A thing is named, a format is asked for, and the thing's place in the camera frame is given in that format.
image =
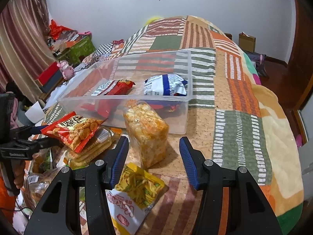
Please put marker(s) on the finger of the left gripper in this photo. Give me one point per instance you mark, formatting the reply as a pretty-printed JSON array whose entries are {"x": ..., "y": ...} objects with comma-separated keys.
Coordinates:
[
  {"x": 31, "y": 129},
  {"x": 43, "y": 143}
]

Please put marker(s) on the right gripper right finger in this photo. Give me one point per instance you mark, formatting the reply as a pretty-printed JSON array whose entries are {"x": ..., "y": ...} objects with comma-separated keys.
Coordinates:
[{"x": 249, "y": 211}]

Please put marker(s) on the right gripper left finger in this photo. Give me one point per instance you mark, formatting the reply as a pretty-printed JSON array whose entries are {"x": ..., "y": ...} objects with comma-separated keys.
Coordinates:
[{"x": 58, "y": 210}]

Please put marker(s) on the red spicy crisps bag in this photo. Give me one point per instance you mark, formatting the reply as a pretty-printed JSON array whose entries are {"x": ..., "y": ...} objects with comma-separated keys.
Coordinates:
[{"x": 73, "y": 130}]

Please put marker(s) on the yellow white chips bag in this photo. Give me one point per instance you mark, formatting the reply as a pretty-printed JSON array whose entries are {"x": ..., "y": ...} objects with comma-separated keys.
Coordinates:
[{"x": 133, "y": 198}]

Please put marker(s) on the orange rice cracker pack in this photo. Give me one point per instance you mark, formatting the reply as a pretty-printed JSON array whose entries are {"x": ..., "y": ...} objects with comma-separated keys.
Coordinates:
[{"x": 147, "y": 132}]

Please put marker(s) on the blue white snack bag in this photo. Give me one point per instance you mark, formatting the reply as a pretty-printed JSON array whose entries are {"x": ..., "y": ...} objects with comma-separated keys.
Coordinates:
[{"x": 165, "y": 85}]

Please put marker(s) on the red chicken nugget snack bag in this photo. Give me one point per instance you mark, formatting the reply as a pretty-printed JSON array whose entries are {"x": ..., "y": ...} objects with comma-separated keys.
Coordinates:
[{"x": 110, "y": 88}]

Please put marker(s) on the person left hand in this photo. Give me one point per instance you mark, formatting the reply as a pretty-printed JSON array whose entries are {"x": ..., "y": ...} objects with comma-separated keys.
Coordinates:
[{"x": 19, "y": 171}]

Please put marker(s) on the white plastic bag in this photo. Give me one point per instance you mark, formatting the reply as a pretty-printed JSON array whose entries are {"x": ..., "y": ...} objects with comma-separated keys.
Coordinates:
[{"x": 55, "y": 94}]

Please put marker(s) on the red flat box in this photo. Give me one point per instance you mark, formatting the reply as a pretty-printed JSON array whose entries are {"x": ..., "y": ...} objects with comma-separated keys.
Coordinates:
[{"x": 44, "y": 77}]

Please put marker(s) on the clear cracker pack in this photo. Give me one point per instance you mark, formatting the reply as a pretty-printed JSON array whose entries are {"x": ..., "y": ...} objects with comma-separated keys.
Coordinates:
[{"x": 103, "y": 139}]

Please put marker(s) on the pink plush toy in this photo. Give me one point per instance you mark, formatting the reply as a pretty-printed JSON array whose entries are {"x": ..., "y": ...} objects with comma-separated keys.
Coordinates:
[{"x": 66, "y": 70}]

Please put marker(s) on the striped pink beige curtain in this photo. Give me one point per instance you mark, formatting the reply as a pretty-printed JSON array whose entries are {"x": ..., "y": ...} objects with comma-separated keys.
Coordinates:
[{"x": 24, "y": 50}]

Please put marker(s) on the green storage box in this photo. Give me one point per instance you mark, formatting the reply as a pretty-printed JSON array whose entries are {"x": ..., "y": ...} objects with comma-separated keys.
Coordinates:
[{"x": 76, "y": 51}]

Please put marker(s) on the patchwork striped bed blanket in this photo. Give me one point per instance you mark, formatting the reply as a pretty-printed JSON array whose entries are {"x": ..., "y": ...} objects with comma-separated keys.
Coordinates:
[{"x": 232, "y": 118}]

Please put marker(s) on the clear plastic storage bin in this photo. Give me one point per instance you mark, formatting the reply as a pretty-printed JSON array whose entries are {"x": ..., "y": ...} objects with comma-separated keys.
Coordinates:
[{"x": 137, "y": 68}]

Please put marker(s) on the brown paper bag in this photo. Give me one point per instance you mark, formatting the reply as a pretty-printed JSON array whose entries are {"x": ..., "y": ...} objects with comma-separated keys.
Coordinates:
[{"x": 246, "y": 42}]

